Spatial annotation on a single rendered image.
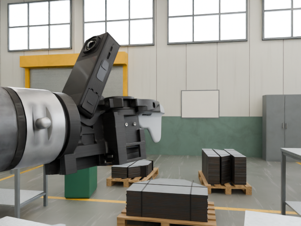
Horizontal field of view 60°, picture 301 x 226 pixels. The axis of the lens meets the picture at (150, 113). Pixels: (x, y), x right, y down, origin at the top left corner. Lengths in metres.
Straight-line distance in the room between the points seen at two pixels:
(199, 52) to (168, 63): 1.09
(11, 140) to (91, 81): 0.11
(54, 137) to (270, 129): 8.21
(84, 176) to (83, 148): 4.30
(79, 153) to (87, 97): 0.06
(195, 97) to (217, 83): 0.85
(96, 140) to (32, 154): 0.09
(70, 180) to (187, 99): 5.25
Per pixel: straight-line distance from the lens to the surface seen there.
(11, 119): 0.23
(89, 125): 0.30
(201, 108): 8.72
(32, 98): 0.25
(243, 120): 8.87
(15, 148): 0.24
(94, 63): 0.31
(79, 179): 4.62
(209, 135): 8.78
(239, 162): 5.01
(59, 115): 0.25
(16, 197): 3.94
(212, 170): 4.94
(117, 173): 5.33
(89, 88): 0.29
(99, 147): 0.31
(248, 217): 1.13
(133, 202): 3.45
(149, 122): 0.38
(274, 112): 8.40
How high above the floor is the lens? 1.45
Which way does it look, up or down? level
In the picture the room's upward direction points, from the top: straight up
